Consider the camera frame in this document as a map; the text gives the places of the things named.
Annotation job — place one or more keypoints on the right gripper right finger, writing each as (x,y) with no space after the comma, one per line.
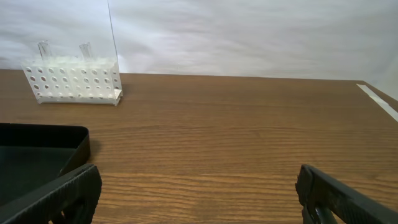
(342,202)

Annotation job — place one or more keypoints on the white test tube rack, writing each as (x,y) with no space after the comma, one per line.
(74,81)

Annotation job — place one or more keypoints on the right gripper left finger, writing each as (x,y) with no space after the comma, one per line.
(62,196)

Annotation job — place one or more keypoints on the clear test tube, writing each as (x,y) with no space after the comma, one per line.
(86,51)
(44,49)

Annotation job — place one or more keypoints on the black tray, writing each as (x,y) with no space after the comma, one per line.
(28,161)

